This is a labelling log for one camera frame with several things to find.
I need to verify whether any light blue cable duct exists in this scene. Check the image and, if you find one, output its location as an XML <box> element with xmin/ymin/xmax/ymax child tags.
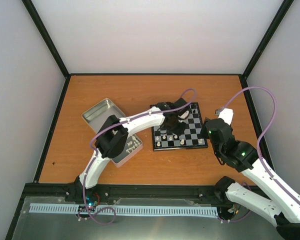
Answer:
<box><xmin>28</xmin><ymin>203</ymin><xmax>218</xmax><ymax>218</ymax></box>

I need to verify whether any pink tin box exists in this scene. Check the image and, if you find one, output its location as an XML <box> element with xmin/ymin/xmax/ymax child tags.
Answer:
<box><xmin>111</xmin><ymin>134</ymin><xmax>143</xmax><ymax>168</ymax></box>

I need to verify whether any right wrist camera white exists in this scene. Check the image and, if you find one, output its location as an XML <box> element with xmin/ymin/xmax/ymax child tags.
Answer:
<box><xmin>215</xmin><ymin>107</ymin><xmax>234</xmax><ymax>125</ymax></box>

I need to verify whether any black frame rail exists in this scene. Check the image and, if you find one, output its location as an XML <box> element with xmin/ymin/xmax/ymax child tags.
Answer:
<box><xmin>87</xmin><ymin>184</ymin><xmax>219</xmax><ymax>205</ymax></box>

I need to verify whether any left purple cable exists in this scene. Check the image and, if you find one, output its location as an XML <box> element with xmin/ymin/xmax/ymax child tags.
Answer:
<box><xmin>82</xmin><ymin>88</ymin><xmax>198</xmax><ymax>201</ymax></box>

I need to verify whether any small circuit board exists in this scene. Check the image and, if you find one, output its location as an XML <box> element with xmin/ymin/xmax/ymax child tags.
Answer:
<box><xmin>78</xmin><ymin>192</ymin><xmax>100</xmax><ymax>214</ymax></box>

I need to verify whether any black white chess board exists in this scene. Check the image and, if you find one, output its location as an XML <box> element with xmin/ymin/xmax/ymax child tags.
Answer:
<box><xmin>151</xmin><ymin>102</ymin><xmax>208</xmax><ymax>151</ymax></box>

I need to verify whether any purple cable on base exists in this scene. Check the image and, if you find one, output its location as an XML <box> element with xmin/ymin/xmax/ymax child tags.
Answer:
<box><xmin>77</xmin><ymin>206</ymin><xmax>117</xmax><ymax>225</ymax></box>

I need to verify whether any gold tin lid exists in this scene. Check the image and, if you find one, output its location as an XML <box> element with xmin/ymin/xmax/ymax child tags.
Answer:
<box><xmin>81</xmin><ymin>98</ymin><xmax>126</xmax><ymax>134</ymax></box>

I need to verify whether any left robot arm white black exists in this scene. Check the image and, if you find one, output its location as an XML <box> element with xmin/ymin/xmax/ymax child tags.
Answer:
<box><xmin>74</xmin><ymin>97</ymin><xmax>190</xmax><ymax>202</ymax></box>

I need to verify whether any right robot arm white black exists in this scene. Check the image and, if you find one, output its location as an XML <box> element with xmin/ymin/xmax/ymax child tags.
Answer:
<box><xmin>201</xmin><ymin>118</ymin><xmax>300</xmax><ymax>240</ymax></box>

